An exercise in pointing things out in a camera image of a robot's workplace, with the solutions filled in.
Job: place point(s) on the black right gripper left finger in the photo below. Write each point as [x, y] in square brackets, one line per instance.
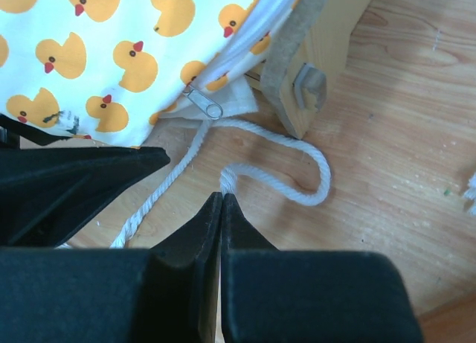
[167, 293]

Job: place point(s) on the duck print bed cover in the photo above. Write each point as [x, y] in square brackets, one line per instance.
[111, 70]

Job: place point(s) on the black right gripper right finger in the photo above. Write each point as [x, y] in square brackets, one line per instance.
[269, 295]

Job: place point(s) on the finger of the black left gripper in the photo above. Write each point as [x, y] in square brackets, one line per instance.
[49, 193]

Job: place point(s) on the wooden pet bed frame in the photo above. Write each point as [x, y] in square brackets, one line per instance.
[305, 60]

